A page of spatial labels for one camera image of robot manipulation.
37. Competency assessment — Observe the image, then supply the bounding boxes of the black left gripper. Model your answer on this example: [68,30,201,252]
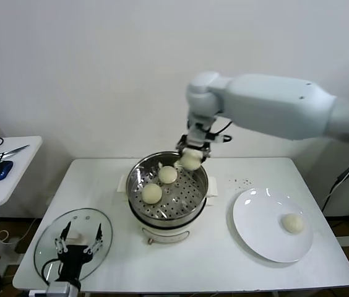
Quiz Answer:
[53,221,104,283]

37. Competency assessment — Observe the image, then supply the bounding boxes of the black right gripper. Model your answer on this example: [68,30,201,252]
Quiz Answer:
[176,132,217,163]

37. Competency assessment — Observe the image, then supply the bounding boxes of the white steamed baozi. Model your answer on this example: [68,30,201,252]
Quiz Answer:
[158,165,178,185]
[179,148,202,171]
[141,183,163,205]
[281,213,304,235]

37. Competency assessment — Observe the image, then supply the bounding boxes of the round glass pot lid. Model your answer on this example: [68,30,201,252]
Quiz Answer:
[33,208,113,282]

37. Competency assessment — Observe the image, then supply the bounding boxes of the stainless steel steamer basket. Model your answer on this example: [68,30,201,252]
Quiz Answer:
[117,150,218,228]

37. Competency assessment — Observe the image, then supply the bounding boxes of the white electric cooker base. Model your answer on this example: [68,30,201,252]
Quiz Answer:
[127,194,215,246]

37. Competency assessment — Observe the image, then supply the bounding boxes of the white side table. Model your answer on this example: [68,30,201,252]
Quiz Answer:
[0,136,43,267]

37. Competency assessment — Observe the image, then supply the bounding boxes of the white round plate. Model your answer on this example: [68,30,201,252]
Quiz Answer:
[231,187,314,263]

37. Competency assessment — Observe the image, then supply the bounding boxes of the blue black computer mouse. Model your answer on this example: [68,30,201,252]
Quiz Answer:
[0,160,13,182]

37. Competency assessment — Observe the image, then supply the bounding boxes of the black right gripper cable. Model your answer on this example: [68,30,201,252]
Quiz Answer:
[207,119,233,144]

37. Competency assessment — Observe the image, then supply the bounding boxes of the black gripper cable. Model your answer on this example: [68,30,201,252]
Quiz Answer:
[41,259,62,284]
[207,119,233,144]

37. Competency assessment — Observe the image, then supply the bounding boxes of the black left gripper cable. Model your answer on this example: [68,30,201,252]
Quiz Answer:
[41,259,62,284]

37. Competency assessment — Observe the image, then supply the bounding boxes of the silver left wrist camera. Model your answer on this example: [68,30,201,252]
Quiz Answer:
[28,283,81,297]

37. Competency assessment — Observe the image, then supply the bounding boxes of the black handled scissors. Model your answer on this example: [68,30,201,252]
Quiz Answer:
[0,137,30,163]

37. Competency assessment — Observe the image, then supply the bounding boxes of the black power cable with adapter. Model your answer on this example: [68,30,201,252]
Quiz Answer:
[321,160,349,217]

